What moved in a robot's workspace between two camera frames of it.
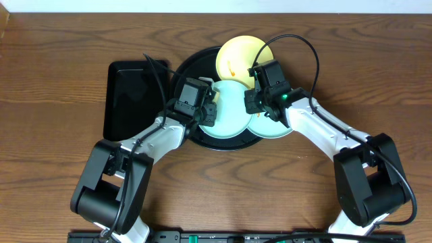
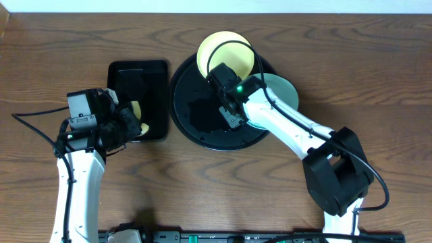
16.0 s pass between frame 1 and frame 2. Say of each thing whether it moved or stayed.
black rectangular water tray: stayed
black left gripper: moved
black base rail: stayed
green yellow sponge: moved
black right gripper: moved
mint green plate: moved
